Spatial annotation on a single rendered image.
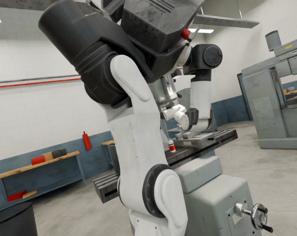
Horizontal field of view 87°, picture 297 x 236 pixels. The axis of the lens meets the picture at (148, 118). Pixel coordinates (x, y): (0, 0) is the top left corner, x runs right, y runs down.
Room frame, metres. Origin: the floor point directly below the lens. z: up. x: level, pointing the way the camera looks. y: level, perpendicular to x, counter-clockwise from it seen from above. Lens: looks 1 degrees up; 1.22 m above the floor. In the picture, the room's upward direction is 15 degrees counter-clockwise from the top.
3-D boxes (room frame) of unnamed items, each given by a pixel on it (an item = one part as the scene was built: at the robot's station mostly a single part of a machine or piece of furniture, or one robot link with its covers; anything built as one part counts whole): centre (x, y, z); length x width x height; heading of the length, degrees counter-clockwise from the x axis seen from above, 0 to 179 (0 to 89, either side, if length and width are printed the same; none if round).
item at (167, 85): (1.14, -0.19, 1.45); 0.04 x 0.04 x 0.21; 28
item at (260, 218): (0.80, -0.38, 0.63); 0.16 x 0.12 x 0.12; 28
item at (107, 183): (1.24, -0.14, 0.89); 1.24 x 0.23 x 0.08; 118
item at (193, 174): (1.24, -0.14, 0.79); 0.50 x 0.35 x 0.12; 28
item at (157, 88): (1.24, -0.14, 1.47); 0.21 x 0.19 x 0.32; 118
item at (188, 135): (1.26, -0.30, 1.02); 0.15 x 0.06 x 0.04; 121
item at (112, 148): (1.09, 0.19, 1.03); 0.22 x 0.12 x 0.20; 126
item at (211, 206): (1.22, -0.15, 0.43); 0.81 x 0.32 x 0.60; 28
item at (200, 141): (1.28, -0.29, 0.98); 0.35 x 0.15 x 0.11; 31
